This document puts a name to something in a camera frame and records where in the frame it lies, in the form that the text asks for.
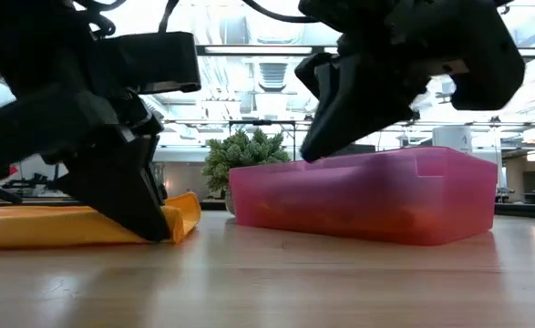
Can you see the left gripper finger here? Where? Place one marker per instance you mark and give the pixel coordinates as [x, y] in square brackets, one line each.
[157, 182]
[121, 196]

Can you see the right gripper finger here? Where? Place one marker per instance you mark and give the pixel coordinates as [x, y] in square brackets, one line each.
[312, 73]
[363, 105]

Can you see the orange microfiber towel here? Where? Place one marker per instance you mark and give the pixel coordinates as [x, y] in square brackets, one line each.
[44, 225]

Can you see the pink translucent plastic bin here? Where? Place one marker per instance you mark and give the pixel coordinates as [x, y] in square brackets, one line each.
[363, 200]

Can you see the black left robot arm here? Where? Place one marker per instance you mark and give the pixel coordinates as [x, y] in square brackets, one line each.
[21, 23]

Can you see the green artificial potted plant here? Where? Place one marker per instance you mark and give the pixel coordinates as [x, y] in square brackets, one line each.
[239, 155]

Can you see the white cylindrical container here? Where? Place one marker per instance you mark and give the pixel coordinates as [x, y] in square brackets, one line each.
[451, 139]

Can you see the white ceiling air duct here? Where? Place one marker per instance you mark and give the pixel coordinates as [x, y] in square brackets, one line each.
[274, 73]

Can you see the black ceiling light rail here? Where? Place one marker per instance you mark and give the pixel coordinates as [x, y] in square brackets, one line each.
[258, 50]

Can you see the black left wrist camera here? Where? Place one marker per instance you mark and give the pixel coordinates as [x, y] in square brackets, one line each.
[157, 59]

